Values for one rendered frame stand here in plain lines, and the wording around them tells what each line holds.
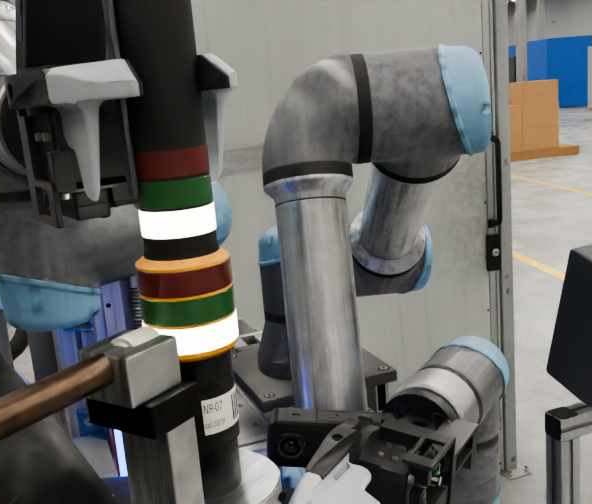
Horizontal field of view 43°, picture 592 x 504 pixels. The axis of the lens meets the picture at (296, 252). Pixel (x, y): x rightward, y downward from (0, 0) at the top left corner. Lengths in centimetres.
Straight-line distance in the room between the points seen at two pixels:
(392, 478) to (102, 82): 37
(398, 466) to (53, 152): 34
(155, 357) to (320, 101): 48
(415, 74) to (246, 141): 149
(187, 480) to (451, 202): 227
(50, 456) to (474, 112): 56
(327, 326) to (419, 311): 185
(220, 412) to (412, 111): 48
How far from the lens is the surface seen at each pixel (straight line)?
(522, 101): 1276
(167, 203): 32
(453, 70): 79
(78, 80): 32
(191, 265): 33
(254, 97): 224
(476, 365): 74
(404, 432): 60
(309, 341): 74
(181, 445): 34
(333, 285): 74
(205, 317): 33
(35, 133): 42
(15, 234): 58
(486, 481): 78
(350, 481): 56
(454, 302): 265
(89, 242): 59
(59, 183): 39
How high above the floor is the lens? 148
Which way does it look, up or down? 13 degrees down
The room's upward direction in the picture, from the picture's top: 5 degrees counter-clockwise
